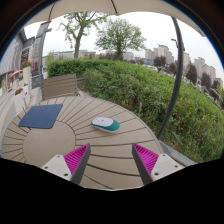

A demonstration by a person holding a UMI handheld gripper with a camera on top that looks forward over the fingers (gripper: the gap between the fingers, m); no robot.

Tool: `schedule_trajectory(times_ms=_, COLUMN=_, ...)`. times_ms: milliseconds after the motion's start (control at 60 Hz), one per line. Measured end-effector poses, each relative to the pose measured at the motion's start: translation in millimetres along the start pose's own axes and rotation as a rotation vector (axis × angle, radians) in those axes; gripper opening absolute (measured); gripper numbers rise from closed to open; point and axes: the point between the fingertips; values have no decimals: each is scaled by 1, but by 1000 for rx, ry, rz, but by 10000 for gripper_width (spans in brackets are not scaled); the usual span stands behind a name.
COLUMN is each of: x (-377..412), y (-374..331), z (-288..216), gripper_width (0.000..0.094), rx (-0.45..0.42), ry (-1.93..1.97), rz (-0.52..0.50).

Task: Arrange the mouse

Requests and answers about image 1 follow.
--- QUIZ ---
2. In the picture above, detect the slender-trunked leafy tree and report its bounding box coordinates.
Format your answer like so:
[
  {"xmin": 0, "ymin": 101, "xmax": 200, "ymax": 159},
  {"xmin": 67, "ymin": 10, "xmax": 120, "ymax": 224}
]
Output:
[{"xmin": 59, "ymin": 11, "xmax": 109, "ymax": 59}]

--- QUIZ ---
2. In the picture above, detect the blue rectangular mouse pad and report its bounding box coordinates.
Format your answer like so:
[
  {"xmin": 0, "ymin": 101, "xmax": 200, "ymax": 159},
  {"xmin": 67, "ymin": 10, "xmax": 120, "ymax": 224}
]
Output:
[{"xmin": 17, "ymin": 103, "xmax": 64, "ymax": 130}]

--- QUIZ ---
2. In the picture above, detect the grey stone pillar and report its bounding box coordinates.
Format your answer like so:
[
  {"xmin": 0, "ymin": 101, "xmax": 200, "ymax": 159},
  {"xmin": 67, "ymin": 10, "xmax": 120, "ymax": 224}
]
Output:
[{"xmin": 33, "ymin": 21, "xmax": 53, "ymax": 88}]

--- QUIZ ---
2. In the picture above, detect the tall white flower planter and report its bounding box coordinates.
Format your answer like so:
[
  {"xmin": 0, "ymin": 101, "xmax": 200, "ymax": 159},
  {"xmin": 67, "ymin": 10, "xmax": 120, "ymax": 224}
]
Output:
[{"xmin": 20, "ymin": 61, "xmax": 33, "ymax": 93}]

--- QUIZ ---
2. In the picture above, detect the round-crowned green tree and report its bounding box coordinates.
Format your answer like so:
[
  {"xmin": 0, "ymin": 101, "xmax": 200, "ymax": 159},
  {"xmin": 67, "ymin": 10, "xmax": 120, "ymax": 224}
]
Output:
[{"xmin": 94, "ymin": 18, "xmax": 147, "ymax": 61}]

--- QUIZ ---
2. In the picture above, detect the white and teal computer mouse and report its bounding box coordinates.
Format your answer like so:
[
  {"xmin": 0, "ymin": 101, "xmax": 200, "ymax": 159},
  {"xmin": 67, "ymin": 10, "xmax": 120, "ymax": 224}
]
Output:
[{"xmin": 91, "ymin": 116, "xmax": 121, "ymax": 134}]

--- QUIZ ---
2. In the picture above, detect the slatted brown outdoor chair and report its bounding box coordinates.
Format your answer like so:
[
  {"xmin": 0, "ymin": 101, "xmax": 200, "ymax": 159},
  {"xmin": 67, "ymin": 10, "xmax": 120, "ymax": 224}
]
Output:
[{"xmin": 40, "ymin": 73, "xmax": 79, "ymax": 101}]

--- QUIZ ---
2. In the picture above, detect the beige parasol canopy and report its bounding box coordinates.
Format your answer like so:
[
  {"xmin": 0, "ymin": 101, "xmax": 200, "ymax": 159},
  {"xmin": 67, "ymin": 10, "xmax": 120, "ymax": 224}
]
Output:
[{"xmin": 24, "ymin": 0, "xmax": 206, "ymax": 38}]

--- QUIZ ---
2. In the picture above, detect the grey shopfront building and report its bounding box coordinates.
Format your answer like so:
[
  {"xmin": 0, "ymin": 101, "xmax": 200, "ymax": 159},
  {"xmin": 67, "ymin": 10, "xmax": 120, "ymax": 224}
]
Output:
[{"xmin": 0, "ymin": 29, "xmax": 36, "ymax": 96}]

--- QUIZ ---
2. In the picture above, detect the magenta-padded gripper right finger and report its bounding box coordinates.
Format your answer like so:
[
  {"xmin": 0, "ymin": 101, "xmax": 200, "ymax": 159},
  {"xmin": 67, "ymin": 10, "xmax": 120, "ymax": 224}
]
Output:
[{"xmin": 131, "ymin": 142, "xmax": 184, "ymax": 186}]

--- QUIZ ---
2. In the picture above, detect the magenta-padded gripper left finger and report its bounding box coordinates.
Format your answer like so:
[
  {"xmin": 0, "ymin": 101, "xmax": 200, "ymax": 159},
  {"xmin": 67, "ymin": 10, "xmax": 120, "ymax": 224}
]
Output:
[{"xmin": 41, "ymin": 142, "xmax": 92, "ymax": 187}]

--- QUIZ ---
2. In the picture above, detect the short white flower planter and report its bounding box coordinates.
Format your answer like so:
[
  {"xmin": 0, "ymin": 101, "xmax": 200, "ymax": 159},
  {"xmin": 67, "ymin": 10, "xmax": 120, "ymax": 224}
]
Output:
[{"xmin": 13, "ymin": 87, "xmax": 29, "ymax": 114}]

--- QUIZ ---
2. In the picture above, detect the curved dark parasol pole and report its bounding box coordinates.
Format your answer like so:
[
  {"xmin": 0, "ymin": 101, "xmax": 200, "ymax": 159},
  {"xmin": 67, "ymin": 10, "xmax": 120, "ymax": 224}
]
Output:
[{"xmin": 156, "ymin": 16, "xmax": 185, "ymax": 140}]

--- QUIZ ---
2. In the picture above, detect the group of apartment buildings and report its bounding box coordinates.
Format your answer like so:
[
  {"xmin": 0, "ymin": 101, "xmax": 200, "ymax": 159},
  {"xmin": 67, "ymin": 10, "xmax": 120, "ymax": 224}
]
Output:
[{"xmin": 143, "ymin": 44, "xmax": 224, "ymax": 89}]

